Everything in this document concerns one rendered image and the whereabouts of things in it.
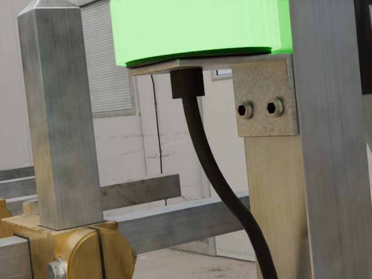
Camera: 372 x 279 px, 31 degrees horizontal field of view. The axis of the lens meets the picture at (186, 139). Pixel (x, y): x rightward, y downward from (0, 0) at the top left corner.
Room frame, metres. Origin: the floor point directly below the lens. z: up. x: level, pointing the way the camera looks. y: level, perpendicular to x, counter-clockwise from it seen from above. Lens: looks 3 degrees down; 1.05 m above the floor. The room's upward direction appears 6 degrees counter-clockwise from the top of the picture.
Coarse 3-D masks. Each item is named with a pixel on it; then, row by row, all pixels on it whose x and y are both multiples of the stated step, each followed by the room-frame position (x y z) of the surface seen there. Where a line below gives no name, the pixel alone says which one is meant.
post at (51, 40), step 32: (64, 0) 0.48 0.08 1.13; (32, 32) 0.46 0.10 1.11; (64, 32) 0.47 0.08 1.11; (32, 64) 0.47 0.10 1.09; (64, 64) 0.47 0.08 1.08; (32, 96) 0.48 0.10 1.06; (64, 96) 0.47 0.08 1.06; (32, 128) 0.48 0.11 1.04; (64, 128) 0.46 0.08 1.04; (64, 160) 0.46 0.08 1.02; (96, 160) 0.48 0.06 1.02; (64, 192) 0.46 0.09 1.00; (96, 192) 0.47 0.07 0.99; (64, 224) 0.46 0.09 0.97
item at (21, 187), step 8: (0, 184) 0.98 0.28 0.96; (8, 184) 0.99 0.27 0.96; (16, 184) 1.00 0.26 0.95; (24, 184) 1.00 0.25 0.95; (32, 184) 1.01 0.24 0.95; (0, 192) 0.98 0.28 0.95; (8, 192) 0.99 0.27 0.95; (16, 192) 1.00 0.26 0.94; (24, 192) 1.00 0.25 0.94; (32, 192) 1.01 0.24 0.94
